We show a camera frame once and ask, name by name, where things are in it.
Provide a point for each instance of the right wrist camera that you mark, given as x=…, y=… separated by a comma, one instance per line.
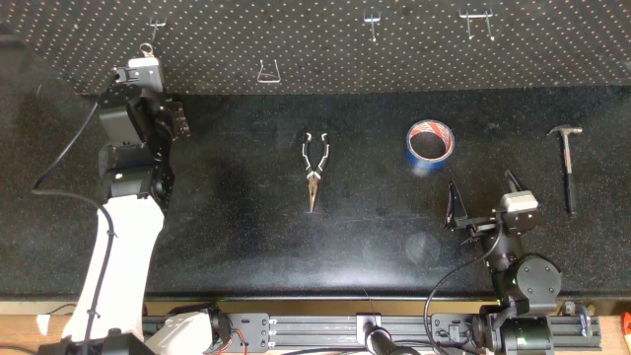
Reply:
x=517, y=201

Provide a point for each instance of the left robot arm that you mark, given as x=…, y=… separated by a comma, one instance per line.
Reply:
x=128, y=256

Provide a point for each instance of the roll of blue tape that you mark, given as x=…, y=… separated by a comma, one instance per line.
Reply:
x=419, y=159

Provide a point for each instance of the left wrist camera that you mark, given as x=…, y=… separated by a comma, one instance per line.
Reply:
x=144, y=62

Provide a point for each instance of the black and white pliers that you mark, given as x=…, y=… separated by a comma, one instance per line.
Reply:
x=313, y=185

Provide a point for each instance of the mounting rail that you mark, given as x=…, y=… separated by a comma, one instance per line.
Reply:
x=315, y=333

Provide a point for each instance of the wrench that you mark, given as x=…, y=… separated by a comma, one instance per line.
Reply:
x=146, y=45

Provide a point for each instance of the metal hook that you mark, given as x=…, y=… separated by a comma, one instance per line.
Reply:
x=372, y=24
x=475, y=15
x=269, y=79
x=156, y=24

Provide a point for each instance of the hammer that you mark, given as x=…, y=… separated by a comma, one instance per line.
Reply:
x=568, y=158

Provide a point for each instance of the black pegboard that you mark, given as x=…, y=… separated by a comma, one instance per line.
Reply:
x=345, y=54

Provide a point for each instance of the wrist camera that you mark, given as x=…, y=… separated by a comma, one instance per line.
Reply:
x=144, y=62
x=517, y=201

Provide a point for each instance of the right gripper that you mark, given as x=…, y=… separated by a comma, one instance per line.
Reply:
x=475, y=224

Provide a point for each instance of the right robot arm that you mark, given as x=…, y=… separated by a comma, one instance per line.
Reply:
x=536, y=283

